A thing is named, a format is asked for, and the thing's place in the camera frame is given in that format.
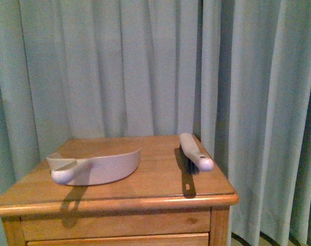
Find wooden nightstand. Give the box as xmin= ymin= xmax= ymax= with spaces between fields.
xmin=0 ymin=135 xmax=239 ymax=245

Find beige hand brush black bristles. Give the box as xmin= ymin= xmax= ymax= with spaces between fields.
xmin=179 ymin=133 xmax=214 ymax=174

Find beige plastic dustpan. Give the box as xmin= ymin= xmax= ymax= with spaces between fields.
xmin=46 ymin=149 xmax=141 ymax=186

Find light green curtain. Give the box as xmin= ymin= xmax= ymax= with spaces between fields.
xmin=0 ymin=1 xmax=311 ymax=245

